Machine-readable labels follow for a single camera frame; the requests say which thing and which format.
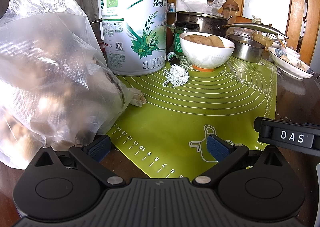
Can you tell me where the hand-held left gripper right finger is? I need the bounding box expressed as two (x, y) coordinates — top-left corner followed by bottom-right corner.
(192, 135), (286, 187)

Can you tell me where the green silicone baking mat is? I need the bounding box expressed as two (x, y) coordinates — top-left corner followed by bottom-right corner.
(110, 55), (278, 180)

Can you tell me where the steel saucepan with long handle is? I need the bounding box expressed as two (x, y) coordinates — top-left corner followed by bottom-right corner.
(176, 11), (290, 40)

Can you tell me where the wooden glass door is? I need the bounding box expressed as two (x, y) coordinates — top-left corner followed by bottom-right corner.
(230, 0), (320, 65)

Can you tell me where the white green milk powder can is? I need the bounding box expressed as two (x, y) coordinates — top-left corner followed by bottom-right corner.
(98, 0), (171, 77)

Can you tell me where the small white bowl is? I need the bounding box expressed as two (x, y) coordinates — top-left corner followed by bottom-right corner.
(271, 40), (302, 58)

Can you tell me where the brown baby bottle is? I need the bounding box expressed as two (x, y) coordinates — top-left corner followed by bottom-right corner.
(222, 0), (239, 18)

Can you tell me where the white string bundle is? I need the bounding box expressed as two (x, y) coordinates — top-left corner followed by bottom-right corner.
(163, 64), (190, 88)

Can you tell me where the blue patterned white plate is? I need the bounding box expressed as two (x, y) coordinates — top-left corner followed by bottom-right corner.
(267, 47), (315, 79)

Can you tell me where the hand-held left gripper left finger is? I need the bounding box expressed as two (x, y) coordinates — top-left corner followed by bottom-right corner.
(32, 135), (126, 187)

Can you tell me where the white bowl with orange base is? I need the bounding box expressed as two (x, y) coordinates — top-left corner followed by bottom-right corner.
(179, 32), (236, 72)

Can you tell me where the pale garlic piece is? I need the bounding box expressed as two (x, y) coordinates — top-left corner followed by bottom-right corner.
(127, 87), (147, 107)

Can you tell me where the green glass jar black lid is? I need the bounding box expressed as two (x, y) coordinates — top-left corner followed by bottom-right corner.
(174, 20), (200, 55)

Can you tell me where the clear plastic bag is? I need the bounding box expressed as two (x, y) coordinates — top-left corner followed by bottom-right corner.
(0, 0), (140, 170)

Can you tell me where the reddish brown fruit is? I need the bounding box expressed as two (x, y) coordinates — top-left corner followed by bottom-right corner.
(167, 28), (175, 48)

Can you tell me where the white plastic bag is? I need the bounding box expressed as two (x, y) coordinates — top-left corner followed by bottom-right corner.
(176, 0), (227, 16)

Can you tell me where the glass jar with white lid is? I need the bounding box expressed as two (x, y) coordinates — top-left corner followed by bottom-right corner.
(251, 14), (263, 32)

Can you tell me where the round steel bowl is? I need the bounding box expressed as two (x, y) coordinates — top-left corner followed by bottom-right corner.
(227, 34), (265, 63)

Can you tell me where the yellow plastic container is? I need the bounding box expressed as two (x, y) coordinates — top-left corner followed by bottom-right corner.
(251, 33), (272, 45)

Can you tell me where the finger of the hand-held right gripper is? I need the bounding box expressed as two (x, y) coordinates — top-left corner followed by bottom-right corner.
(254, 116), (320, 135)

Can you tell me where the small dark green bottle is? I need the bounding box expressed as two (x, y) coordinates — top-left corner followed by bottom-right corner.
(167, 51), (185, 68)

